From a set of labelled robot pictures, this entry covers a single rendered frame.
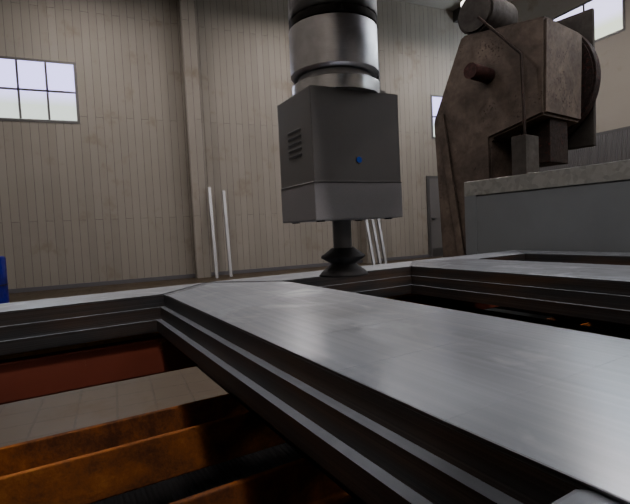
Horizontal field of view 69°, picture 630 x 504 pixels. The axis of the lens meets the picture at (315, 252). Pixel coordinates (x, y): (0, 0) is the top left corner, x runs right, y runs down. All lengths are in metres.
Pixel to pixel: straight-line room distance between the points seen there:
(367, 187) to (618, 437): 0.25
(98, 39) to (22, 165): 2.85
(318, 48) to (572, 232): 0.91
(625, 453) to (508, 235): 1.11
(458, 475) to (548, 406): 0.05
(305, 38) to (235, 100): 10.33
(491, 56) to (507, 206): 3.66
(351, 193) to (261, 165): 10.21
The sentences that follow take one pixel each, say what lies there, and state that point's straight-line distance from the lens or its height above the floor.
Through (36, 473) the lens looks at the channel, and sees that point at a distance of 0.55.
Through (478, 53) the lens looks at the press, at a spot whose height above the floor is 2.51.
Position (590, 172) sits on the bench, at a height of 1.03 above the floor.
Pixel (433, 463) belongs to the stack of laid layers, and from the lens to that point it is 0.21.
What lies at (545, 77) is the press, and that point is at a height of 2.12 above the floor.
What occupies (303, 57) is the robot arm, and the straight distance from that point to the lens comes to 0.39.
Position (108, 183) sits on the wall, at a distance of 10.03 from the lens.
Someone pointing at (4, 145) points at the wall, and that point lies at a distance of 10.27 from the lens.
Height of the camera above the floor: 0.94
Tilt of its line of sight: 3 degrees down
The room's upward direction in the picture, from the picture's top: 3 degrees counter-clockwise
